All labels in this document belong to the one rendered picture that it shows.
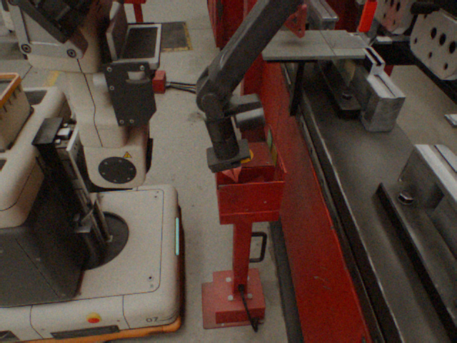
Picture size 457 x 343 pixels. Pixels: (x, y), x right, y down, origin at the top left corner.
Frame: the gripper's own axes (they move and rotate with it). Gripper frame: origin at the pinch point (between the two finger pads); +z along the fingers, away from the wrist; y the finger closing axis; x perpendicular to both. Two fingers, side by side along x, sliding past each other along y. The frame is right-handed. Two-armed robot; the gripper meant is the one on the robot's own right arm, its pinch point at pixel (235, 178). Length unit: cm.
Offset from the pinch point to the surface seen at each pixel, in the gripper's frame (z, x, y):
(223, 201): 1.7, -5.2, -4.0
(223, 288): 64, 5, -18
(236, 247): 32.9, 1.6, -6.6
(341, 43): -13.8, 27.4, 36.0
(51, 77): 46, 227, -152
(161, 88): 65, 190, -54
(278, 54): -18.0, 22.4, 17.9
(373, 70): -10.9, 14.9, 39.4
